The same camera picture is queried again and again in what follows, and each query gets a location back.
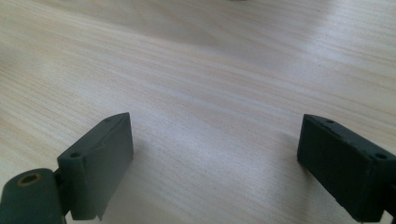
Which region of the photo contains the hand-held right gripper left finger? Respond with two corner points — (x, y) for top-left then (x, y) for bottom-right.
(56, 112), (134, 221)

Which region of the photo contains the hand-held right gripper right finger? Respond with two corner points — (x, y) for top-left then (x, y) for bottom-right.
(296, 113), (396, 223)

